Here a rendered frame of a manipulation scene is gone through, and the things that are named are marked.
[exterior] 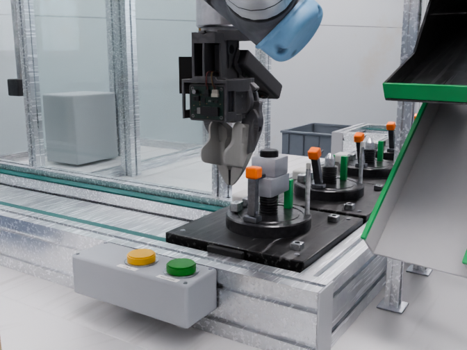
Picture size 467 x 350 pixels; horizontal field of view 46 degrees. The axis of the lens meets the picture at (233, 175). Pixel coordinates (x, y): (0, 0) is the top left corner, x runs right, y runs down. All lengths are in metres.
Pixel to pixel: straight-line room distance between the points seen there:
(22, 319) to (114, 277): 0.18
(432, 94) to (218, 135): 0.29
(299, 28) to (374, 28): 4.08
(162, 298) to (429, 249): 0.34
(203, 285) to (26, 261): 0.42
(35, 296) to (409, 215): 0.60
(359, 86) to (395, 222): 3.83
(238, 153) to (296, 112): 3.45
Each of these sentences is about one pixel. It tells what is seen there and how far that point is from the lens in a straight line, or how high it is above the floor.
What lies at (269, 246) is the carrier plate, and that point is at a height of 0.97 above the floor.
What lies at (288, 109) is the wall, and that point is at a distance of 4.14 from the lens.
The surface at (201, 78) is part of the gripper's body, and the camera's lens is 0.71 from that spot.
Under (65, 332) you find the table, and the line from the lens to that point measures 0.84.
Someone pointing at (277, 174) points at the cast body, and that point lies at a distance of 0.86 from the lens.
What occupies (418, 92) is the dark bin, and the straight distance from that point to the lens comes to 0.70.
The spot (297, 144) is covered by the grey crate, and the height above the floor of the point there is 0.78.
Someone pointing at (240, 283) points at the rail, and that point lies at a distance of 0.74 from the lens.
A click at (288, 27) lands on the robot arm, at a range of 0.57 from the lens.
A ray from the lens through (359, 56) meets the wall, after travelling 4.54.
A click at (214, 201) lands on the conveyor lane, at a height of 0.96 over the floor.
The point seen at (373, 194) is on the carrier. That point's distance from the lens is 1.12.
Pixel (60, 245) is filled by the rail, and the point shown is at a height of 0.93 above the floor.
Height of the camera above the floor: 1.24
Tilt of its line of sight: 12 degrees down
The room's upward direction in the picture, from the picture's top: straight up
